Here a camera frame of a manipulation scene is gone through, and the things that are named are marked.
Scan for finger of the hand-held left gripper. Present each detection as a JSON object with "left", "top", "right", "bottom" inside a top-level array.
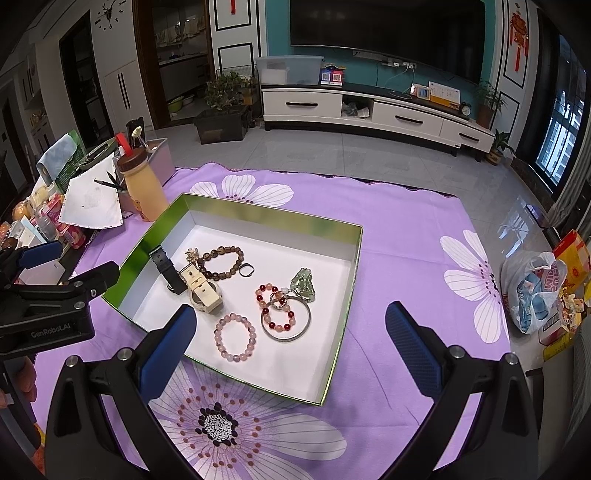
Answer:
[
  {"left": 0, "top": 261, "right": 121, "bottom": 301},
  {"left": 0, "top": 241, "right": 64, "bottom": 278}
]

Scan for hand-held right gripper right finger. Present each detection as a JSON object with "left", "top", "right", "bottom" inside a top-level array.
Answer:
[{"left": 385, "top": 301, "right": 541, "bottom": 480}]

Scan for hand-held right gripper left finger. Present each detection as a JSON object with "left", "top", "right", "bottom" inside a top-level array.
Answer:
[{"left": 44, "top": 305, "right": 204, "bottom": 480}]

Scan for brown bead bracelet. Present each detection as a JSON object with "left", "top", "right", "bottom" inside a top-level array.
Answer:
[{"left": 185, "top": 247, "right": 245, "bottom": 281}]

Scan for red and pink bead bracelet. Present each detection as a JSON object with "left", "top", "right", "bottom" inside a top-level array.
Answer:
[{"left": 256, "top": 283, "right": 297, "bottom": 334}]

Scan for green jade bead bracelet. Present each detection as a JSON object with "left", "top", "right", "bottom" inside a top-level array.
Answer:
[{"left": 290, "top": 267, "right": 319, "bottom": 303}]

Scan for green cardboard box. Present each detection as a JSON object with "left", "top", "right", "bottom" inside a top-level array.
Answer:
[{"left": 102, "top": 193, "right": 365, "bottom": 407}]

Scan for person's left hand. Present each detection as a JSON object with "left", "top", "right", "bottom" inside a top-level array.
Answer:
[{"left": 0, "top": 356, "right": 38, "bottom": 423}]

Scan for pink snack packs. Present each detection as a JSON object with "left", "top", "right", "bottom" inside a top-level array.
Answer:
[{"left": 34, "top": 194, "right": 86, "bottom": 250}]

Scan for white paper sheet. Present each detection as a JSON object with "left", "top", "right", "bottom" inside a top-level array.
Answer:
[{"left": 60, "top": 154, "right": 124, "bottom": 229}]

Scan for green tissue pack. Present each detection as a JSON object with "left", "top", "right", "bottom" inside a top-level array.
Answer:
[{"left": 37, "top": 130, "right": 86, "bottom": 192}]

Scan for beige bottle with brown lid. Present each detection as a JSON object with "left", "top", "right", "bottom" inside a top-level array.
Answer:
[{"left": 115, "top": 131, "right": 169, "bottom": 222}]

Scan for purple floral tablecloth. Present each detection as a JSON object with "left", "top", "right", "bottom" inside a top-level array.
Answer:
[{"left": 32, "top": 161, "right": 511, "bottom": 480}]

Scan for silver bangle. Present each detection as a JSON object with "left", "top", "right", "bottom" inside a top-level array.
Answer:
[{"left": 261, "top": 296, "right": 312, "bottom": 343}]

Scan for white plastic bag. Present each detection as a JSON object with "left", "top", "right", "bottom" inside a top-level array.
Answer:
[{"left": 501, "top": 251, "right": 568, "bottom": 335}]

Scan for yellow and red carton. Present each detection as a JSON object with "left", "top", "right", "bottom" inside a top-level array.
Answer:
[{"left": 551, "top": 230, "right": 591, "bottom": 296}]

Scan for dark plastic floor bin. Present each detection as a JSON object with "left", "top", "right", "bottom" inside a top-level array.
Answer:
[{"left": 193, "top": 107, "right": 250, "bottom": 145}]

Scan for small potted plant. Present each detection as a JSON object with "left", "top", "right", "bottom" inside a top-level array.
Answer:
[{"left": 485, "top": 130, "right": 515, "bottom": 166}]

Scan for white television cabinet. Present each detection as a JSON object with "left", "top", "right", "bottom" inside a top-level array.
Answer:
[{"left": 260, "top": 82, "right": 496, "bottom": 155}]

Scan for leafy floor plants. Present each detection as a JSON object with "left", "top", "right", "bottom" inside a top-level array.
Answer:
[{"left": 203, "top": 71, "right": 259, "bottom": 112}]

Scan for tall potted plant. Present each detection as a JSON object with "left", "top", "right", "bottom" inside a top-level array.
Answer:
[{"left": 473, "top": 79, "right": 504, "bottom": 129}]

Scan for yellow desk calendar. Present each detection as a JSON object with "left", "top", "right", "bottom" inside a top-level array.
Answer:
[{"left": 427, "top": 80, "right": 461, "bottom": 110}]

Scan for clear plastic storage box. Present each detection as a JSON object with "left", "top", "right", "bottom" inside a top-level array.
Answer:
[{"left": 255, "top": 55, "right": 325, "bottom": 86}]

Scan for black television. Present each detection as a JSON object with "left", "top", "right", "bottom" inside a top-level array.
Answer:
[{"left": 288, "top": 0, "right": 485, "bottom": 84}]

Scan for cream strap watch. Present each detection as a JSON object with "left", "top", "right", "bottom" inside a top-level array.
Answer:
[{"left": 179, "top": 265, "right": 222, "bottom": 315}]

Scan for pale pink bead bracelet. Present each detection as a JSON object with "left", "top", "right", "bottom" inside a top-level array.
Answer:
[{"left": 213, "top": 313, "right": 257, "bottom": 364}]

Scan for black strap watch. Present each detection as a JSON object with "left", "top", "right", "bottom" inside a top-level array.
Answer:
[{"left": 148, "top": 247, "right": 188, "bottom": 295}]

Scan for black deer wall clock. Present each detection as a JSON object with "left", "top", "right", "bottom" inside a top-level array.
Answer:
[{"left": 95, "top": 0, "right": 127, "bottom": 31}]

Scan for red knot wall decoration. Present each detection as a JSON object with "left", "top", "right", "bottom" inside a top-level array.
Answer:
[{"left": 508, "top": 11, "right": 529, "bottom": 72}]

